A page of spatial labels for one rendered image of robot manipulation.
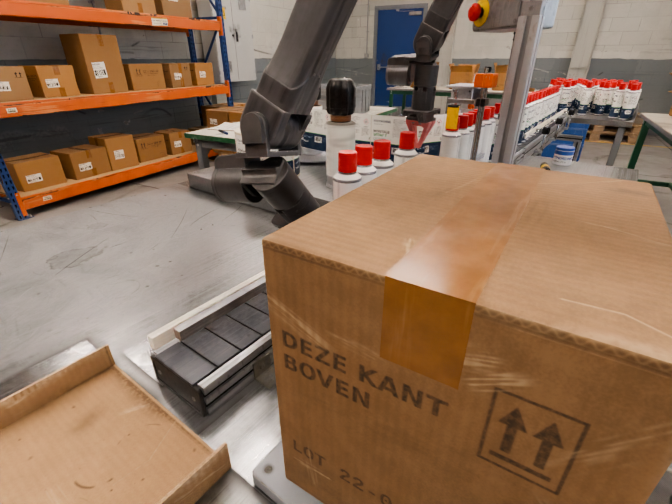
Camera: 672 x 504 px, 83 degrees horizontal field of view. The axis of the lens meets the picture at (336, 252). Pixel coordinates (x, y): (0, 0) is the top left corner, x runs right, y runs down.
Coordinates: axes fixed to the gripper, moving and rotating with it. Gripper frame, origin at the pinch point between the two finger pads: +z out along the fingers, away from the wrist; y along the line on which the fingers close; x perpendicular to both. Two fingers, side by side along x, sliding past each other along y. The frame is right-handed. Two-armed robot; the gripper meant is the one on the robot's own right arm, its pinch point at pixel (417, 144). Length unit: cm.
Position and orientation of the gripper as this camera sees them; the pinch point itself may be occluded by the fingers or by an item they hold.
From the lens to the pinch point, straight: 108.6
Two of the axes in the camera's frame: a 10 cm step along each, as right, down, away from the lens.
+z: -0.2, 8.8, 4.8
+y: -5.9, 3.8, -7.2
